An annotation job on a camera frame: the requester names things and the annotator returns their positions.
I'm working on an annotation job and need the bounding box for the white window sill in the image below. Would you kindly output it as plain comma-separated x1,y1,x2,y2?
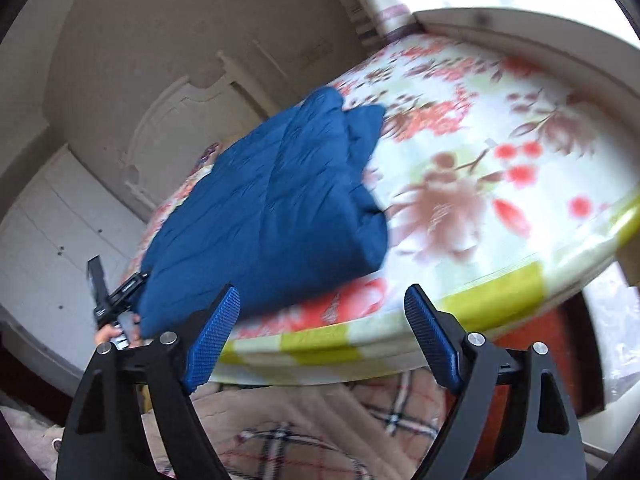
412,0,640,126

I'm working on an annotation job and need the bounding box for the plaid beige blanket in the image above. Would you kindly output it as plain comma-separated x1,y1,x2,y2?
0,367,451,480

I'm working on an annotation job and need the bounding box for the white cabinet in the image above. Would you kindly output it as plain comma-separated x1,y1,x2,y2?
0,145,151,386

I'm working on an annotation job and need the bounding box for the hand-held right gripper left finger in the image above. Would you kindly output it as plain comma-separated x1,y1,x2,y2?
55,284,242,480

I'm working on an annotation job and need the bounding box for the person's left hand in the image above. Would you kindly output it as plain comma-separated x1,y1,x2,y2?
94,323,123,347

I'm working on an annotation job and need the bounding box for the floral bed sheet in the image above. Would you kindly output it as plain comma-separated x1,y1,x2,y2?
120,35,640,376

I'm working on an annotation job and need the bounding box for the plaid curtain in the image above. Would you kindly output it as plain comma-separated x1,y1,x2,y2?
340,0,426,56

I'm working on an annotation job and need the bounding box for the white ornate headboard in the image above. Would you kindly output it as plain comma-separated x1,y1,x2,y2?
117,50,301,223

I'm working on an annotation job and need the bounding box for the clear plastic bag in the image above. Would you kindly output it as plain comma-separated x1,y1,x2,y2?
590,270,640,411

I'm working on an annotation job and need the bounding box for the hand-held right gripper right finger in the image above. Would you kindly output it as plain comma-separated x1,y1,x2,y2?
403,284,587,480

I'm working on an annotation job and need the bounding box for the patterned pillow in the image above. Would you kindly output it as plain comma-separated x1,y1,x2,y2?
197,141,226,166

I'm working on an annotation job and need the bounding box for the blue padded jacket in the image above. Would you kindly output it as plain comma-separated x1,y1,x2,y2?
135,86,392,338

